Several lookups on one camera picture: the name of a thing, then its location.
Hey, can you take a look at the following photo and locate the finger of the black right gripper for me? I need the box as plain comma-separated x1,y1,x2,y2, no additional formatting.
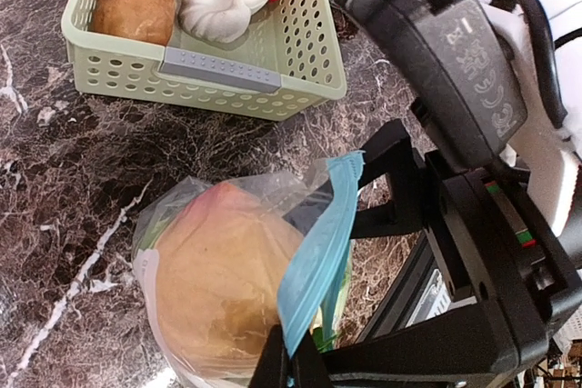
351,119,425,239

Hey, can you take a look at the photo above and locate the black table edge rail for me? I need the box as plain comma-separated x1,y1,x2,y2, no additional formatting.
356,233,437,343

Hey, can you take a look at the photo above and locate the pale green perforated basket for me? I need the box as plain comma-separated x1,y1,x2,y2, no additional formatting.
61,0,346,121

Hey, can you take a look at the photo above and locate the yellow peach toy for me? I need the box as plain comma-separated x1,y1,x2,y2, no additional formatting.
156,182,303,379

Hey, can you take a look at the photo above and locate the brown potato toy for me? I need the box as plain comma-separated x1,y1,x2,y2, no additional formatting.
89,0,176,46

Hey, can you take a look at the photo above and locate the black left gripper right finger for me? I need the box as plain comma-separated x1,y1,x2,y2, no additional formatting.
290,332,334,388

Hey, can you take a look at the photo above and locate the clear zip bag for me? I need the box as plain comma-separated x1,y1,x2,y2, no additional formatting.
132,151,364,387

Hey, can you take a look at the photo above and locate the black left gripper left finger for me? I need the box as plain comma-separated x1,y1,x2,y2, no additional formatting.
248,324,289,388

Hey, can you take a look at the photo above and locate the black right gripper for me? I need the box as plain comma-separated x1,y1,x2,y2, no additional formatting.
323,151,581,387

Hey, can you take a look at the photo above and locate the white garlic toy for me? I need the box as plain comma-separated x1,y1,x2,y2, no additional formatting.
178,0,269,44

